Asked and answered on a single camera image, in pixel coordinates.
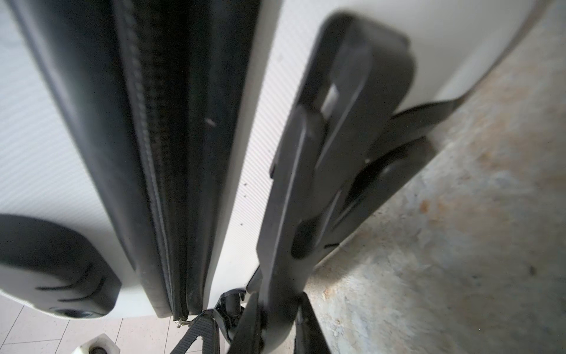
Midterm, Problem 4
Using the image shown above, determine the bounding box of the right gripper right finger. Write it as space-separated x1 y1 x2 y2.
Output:
293 293 331 354

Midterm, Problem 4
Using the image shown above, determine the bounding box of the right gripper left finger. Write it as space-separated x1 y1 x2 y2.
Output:
227 293 262 354

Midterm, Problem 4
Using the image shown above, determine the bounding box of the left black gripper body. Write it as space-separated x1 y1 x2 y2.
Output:
214 289 247 343

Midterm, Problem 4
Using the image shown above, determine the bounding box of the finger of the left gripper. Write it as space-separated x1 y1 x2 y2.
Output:
171 310 221 354

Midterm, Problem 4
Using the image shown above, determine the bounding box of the black white suitcase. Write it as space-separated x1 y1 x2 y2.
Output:
0 0 551 354

